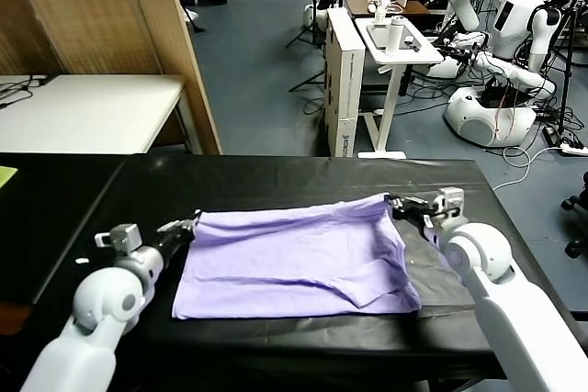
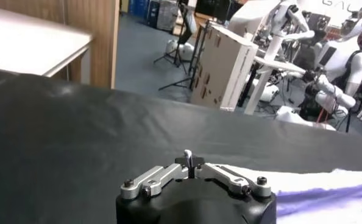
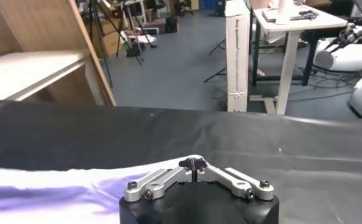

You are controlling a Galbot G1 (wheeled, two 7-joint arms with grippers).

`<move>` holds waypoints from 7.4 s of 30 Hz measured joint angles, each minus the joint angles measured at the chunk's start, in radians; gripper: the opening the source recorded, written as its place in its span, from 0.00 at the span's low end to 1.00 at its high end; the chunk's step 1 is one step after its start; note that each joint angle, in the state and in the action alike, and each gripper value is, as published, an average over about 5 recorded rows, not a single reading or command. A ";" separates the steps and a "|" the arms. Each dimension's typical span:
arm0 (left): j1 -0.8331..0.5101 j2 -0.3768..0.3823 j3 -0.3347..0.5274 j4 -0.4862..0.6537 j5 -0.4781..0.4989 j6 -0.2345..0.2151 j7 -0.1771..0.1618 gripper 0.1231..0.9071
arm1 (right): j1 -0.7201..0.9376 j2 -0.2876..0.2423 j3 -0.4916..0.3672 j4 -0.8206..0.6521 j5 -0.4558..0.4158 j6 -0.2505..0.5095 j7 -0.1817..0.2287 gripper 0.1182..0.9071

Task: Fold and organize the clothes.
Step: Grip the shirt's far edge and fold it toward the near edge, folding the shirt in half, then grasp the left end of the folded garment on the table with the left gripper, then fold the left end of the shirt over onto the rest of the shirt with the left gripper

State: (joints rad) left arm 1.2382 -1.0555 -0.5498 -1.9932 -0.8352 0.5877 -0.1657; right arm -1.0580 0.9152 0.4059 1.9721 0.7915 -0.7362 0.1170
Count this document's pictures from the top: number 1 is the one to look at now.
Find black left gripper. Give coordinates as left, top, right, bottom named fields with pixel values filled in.
left=153, top=210, right=203, bottom=264

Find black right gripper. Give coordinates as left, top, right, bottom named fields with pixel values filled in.
left=384, top=195, right=442, bottom=232

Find lavender t-shirt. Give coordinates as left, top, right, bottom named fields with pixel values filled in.
left=172, top=194, right=423, bottom=320

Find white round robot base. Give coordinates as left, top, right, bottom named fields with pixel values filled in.
left=302, top=5, right=330, bottom=28

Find tall white cardboard box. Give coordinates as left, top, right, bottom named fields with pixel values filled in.
left=323, top=7, right=368, bottom=159

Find white side table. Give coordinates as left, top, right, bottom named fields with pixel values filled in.
left=356, top=17, right=446, bottom=160

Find black office chair base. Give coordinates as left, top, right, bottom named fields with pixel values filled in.
left=560, top=189, right=588, bottom=260

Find white bottle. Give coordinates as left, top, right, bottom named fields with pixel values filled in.
left=384, top=15, right=408, bottom=56

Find grey tablet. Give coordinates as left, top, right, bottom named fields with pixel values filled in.
left=367, top=22, right=417, bottom=50

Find yellow-green paper sheet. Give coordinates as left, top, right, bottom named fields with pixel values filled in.
left=0, top=165, right=20, bottom=191

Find small white desk gadget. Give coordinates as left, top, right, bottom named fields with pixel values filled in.
left=368, top=0, right=405, bottom=25

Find black light stand tripod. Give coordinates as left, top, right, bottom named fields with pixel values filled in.
left=285, top=0, right=332, bottom=51

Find white humanoid robot black shoulders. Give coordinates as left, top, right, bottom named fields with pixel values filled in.
left=443, top=0, right=564, bottom=150

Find wooden folding screen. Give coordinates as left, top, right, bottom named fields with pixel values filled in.
left=0, top=0, right=225, bottom=157

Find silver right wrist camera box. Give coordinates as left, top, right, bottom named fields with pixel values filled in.
left=431, top=186, right=466, bottom=218

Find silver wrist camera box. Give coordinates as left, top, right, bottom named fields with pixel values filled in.
left=95, top=224, right=141, bottom=253
left=431, top=186, right=466, bottom=218

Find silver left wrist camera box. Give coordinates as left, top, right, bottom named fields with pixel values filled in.
left=95, top=224, right=141, bottom=253

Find black camera tripod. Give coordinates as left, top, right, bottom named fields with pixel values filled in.
left=544, top=0, right=588, bottom=145

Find black power adapter with cable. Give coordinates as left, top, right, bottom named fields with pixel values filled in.
left=0, top=72, right=61, bottom=111

